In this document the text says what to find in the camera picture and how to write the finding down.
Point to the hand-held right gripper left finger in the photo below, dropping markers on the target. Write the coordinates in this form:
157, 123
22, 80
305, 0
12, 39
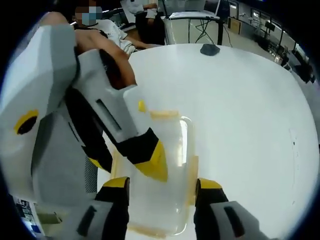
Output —
110, 215

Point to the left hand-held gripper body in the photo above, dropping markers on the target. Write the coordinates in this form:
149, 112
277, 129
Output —
45, 75

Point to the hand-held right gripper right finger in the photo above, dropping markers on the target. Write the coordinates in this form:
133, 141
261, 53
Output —
212, 217

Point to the clear container with yellow buckles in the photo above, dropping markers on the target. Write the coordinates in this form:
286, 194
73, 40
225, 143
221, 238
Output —
162, 200

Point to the person's left hand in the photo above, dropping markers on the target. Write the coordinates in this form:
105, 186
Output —
121, 72

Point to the person's white shirt torso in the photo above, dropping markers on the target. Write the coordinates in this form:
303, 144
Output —
110, 27

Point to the printed paper sheet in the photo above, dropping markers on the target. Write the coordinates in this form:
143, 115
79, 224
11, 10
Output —
25, 207

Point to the small black cloth lump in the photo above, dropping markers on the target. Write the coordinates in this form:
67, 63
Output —
210, 49

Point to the large white laptop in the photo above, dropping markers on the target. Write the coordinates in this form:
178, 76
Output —
192, 15

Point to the black-legged stand table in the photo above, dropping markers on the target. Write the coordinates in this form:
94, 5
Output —
220, 32

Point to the brown board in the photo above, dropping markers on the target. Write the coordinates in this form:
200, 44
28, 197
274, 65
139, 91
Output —
234, 25

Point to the office desks with monitors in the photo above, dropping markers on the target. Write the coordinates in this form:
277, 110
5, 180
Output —
282, 50

